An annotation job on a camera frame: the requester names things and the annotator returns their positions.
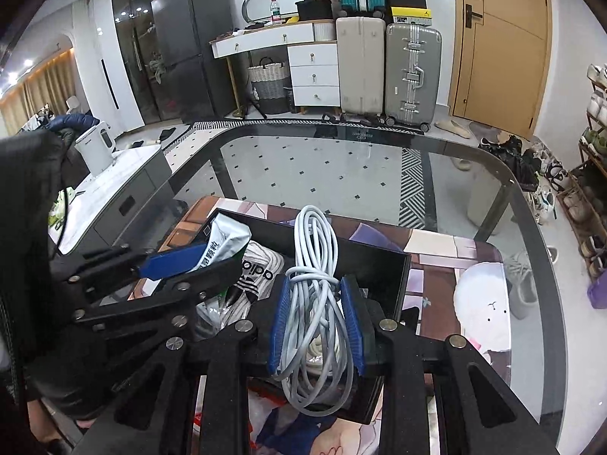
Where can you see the white electric kettle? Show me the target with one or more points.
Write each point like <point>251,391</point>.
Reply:
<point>96,147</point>

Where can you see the grey white side cabinet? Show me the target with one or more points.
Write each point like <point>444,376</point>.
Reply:
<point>106,205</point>

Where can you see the white green printed pouch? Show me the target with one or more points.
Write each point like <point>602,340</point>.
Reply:
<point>224,253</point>

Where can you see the wooden door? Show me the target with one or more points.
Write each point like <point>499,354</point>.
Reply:
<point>501,60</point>

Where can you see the white desk with drawers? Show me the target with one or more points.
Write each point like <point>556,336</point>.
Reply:
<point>312,57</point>

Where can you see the blue puffer jacket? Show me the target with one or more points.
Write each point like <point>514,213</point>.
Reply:
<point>78,122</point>

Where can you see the woven laundry basket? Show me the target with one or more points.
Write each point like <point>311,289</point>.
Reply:
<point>269,80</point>

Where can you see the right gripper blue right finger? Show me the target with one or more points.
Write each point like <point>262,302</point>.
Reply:
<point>352,301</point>

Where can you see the black cardboard storage box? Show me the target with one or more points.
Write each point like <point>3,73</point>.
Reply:
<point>316,372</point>

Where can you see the anime print desk mat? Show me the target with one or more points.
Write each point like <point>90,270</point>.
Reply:
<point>203,392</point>

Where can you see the beige suitcase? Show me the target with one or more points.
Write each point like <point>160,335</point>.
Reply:
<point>361,64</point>

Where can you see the wooden shoe rack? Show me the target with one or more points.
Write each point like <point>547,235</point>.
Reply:
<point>584,202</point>

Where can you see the white striped socks pack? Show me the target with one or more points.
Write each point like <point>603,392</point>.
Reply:
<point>260,265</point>

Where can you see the silver aluminium suitcase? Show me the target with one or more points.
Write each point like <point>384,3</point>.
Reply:
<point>413,61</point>

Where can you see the plastic water bottle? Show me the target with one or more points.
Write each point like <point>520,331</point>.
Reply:
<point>275,12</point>

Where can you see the dark glass cabinet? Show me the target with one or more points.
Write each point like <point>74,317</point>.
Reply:
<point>136,37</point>

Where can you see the purple rolled mat bag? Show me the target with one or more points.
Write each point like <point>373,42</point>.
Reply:
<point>597,292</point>

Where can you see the black refrigerator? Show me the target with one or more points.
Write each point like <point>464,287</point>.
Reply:
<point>198,82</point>

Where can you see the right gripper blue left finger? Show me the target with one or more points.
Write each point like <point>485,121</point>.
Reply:
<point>281,297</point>

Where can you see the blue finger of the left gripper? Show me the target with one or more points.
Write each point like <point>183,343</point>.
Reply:
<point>177,295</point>
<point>167,264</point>

